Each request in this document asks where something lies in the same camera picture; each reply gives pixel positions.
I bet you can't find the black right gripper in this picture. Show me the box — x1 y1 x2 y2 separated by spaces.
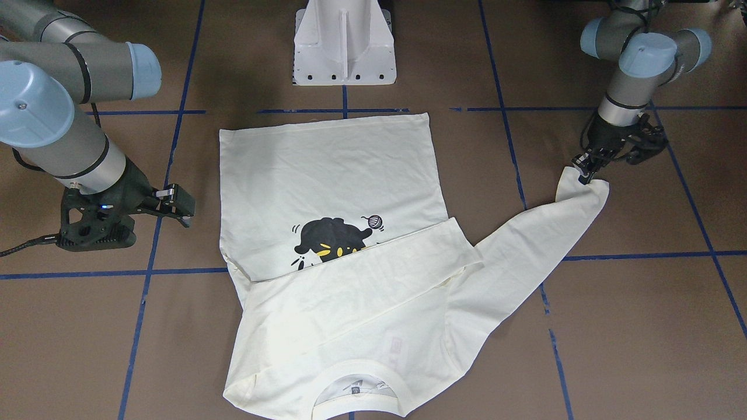
96 159 196 228

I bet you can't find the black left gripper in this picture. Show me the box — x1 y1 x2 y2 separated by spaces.
572 111 643 184

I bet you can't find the cream long-sleeve cat shirt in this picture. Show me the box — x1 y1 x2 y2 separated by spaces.
219 113 609 419

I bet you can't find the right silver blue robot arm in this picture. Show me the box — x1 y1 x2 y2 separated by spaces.
2 1 195 226

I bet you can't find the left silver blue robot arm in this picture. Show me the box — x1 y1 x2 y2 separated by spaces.
573 1 713 184

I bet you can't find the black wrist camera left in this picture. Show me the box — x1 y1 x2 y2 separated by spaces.
618 113 669 165

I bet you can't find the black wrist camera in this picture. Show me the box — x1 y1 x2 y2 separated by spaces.
55 188 137 252
618 113 669 165

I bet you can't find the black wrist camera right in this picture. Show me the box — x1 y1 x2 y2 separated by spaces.
55 188 137 252

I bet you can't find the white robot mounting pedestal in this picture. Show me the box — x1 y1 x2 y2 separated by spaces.
292 1 397 87

